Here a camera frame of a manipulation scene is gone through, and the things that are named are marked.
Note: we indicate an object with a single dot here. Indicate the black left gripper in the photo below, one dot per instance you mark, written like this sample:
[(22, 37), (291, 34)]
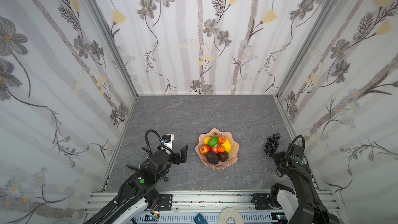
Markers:
[(176, 157)]

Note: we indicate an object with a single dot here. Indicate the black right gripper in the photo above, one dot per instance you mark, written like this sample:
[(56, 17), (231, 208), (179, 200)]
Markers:
[(280, 156)]

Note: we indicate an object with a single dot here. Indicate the dark fake grape bunch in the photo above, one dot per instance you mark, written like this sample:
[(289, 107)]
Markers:
[(272, 144)]

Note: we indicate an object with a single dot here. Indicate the red yellow fake peach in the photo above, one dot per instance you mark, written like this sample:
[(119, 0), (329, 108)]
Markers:
[(204, 149)]

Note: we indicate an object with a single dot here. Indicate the yellow fake lemon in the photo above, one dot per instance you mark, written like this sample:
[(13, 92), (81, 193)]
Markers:
[(206, 140), (227, 145)]

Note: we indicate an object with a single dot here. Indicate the dark fake avocado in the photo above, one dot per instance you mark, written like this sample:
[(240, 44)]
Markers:
[(212, 158)]

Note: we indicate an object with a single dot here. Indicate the green fake lime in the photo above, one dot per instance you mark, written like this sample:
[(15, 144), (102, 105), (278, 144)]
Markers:
[(213, 141)]

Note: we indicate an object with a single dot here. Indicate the pink scalloped fruit bowl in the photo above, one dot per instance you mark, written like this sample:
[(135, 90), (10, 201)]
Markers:
[(233, 158)]

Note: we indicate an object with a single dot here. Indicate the dark brown round fruit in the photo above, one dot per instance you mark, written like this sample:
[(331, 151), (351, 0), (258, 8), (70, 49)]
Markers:
[(223, 156)]

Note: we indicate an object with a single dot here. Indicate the small orange tangerine with stem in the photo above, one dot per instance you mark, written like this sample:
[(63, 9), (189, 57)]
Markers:
[(221, 139)]

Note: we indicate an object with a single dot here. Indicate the magenta fake dragon fruit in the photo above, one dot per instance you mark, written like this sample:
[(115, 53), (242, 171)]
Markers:
[(214, 149)]

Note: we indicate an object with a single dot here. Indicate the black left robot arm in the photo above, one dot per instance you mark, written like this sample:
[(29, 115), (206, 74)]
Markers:
[(138, 192)]

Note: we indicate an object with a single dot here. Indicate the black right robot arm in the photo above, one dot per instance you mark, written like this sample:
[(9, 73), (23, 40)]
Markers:
[(302, 204)]

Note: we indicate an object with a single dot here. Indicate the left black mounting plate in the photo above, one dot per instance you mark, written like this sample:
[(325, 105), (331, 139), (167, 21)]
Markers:
[(162, 202)]

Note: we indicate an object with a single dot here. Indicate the black mounting plate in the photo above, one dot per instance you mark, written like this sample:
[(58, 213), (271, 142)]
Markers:
[(263, 202), (162, 202)]

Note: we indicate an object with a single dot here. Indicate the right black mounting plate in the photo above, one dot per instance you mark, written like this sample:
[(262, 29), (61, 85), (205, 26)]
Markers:
[(263, 202)]

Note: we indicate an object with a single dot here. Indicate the white tape roll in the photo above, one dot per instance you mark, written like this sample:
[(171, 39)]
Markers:
[(232, 214)]

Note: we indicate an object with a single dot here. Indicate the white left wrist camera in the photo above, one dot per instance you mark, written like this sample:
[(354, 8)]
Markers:
[(167, 140)]

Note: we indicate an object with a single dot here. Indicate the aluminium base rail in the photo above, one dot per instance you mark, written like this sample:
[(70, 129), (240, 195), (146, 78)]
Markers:
[(187, 204)]

